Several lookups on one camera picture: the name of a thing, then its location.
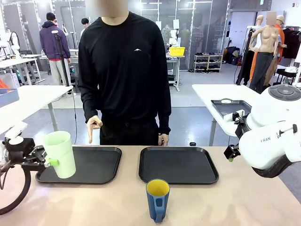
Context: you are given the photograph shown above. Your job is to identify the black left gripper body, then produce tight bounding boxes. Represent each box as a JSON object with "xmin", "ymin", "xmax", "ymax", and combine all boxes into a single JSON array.
[{"xmin": 4, "ymin": 137, "xmax": 47, "ymax": 168}]

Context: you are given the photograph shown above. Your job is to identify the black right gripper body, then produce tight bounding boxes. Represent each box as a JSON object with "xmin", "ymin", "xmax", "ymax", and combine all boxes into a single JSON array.
[{"xmin": 223, "ymin": 144, "xmax": 242, "ymax": 160}]

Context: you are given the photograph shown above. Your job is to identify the pale green plastic cup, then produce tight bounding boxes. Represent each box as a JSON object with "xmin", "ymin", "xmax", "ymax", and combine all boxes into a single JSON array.
[{"xmin": 42, "ymin": 131, "xmax": 77, "ymax": 179}]

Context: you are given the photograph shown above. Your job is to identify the person's left forearm black sleeve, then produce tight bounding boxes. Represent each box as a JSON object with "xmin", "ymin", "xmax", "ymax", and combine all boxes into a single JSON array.
[{"xmin": 158, "ymin": 103, "xmax": 172, "ymax": 135}]

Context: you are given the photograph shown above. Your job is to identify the person's right forearm black sleeve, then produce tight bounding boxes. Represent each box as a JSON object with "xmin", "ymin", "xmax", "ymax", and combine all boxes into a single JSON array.
[{"xmin": 81, "ymin": 94, "xmax": 99, "ymax": 123}]

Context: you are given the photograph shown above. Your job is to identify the person's right hand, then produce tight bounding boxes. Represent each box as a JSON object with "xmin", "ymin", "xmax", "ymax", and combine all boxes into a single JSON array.
[{"xmin": 86, "ymin": 115, "xmax": 103, "ymax": 144}]

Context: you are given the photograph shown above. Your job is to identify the person's left hand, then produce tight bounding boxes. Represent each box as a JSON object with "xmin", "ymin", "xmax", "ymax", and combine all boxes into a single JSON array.
[{"xmin": 158, "ymin": 133, "xmax": 170, "ymax": 146}]

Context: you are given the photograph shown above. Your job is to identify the black plastic tray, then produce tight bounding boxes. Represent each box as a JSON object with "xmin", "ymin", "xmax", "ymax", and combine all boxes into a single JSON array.
[
  {"xmin": 35, "ymin": 146, "xmax": 122, "ymax": 184},
  {"xmin": 138, "ymin": 146, "xmax": 220, "ymax": 185}
]

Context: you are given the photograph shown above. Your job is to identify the white table with blue box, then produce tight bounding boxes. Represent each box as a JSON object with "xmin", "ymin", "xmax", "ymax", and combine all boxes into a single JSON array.
[{"xmin": 0, "ymin": 85, "xmax": 74, "ymax": 135}]

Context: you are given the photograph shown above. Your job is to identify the blue box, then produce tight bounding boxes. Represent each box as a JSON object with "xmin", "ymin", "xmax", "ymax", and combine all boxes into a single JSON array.
[{"xmin": 0, "ymin": 88, "xmax": 20, "ymax": 108}]

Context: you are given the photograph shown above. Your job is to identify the white table with grey tray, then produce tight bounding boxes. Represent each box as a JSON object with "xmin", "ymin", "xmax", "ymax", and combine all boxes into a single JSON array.
[{"xmin": 192, "ymin": 84, "xmax": 268, "ymax": 146}]

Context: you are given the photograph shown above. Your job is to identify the orange cloth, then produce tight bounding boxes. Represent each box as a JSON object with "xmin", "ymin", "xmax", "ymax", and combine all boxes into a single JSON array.
[{"xmin": 0, "ymin": 79, "xmax": 15, "ymax": 90}]

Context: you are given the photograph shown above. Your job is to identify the blue mug yellow inside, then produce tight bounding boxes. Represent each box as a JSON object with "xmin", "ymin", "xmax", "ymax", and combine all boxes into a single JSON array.
[{"xmin": 145, "ymin": 179, "xmax": 170, "ymax": 224}]

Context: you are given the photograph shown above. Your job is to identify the white desk with grey legs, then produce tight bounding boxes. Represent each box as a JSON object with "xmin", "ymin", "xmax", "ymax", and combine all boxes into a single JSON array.
[{"xmin": 0, "ymin": 57, "xmax": 45, "ymax": 85}]

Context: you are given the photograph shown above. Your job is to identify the black trolley cart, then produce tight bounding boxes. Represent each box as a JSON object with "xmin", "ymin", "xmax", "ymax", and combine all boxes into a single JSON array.
[{"xmin": 274, "ymin": 68, "xmax": 299, "ymax": 86}]

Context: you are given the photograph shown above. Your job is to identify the white shoe rack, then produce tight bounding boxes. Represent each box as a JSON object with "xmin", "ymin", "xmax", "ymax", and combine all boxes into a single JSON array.
[{"xmin": 194, "ymin": 53, "xmax": 223, "ymax": 73}]

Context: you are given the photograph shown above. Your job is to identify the man in purple jacket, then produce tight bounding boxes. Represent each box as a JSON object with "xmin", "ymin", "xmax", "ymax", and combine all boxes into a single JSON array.
[{"xmin": 39, "ymin": 12, "xmax": 71, "ymax": 86}]

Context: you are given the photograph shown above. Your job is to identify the person in black sweater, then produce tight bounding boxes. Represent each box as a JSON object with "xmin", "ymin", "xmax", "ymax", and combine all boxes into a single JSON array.
[{"xmin": 78, "ymin": 10, "xmax": 172, "ymax": 146}]

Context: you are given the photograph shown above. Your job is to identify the bare mannequin in grey trousers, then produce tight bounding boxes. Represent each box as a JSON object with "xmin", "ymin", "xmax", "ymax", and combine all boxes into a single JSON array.
[{"xmin": 248, "ymin": 11, "xmax": 282, "ymax": 94}]

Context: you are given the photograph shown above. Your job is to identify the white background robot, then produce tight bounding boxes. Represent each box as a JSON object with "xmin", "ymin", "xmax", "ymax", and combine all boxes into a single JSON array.
[{"xmin": 4, "ymin": 29, "xmax": 21, "ymax": 58}]

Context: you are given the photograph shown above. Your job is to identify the yellow basket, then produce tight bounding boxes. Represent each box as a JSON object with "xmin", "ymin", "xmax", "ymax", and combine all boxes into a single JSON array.
[{"xmin": 169, "ymin": 46, "xmax": 186, "ymax": 57}]

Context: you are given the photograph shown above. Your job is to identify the dark clothes on rack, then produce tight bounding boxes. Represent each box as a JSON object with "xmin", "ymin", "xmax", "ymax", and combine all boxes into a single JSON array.
[{"xmin": 281, "ymin": 27, "xmax": 301, "ymax": 59}]

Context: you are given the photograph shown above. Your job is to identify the mannequin in orange clothes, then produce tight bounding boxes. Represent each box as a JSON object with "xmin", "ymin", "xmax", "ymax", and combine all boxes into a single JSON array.
[{"xmin": 249, "ymin": 15, "xmax": 286, "ymax": 81}]

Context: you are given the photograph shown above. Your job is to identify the person in white top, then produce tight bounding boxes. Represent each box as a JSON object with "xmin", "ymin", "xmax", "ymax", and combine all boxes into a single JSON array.
[{"xmin": 80, "ymin": 18, "xmax": 90, "ymax": 38}]

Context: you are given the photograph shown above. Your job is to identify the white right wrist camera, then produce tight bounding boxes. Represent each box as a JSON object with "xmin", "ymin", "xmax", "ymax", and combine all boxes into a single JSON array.
[{"xmin": 222, "ymin": 109, "xmax": 246, "ymax": 122}]

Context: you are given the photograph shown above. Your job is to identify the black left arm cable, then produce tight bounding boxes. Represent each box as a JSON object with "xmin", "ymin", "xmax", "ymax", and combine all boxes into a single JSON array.
[{"xmin": 0, "ymin": 162, "xmax": 32, "ymax": 215}]

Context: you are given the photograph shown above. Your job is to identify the grey tray with handle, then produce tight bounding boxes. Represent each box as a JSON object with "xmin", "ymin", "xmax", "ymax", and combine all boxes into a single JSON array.
[{"xmin": 210, "ymin": 98, "xmax": 253, "ymax": 120}]

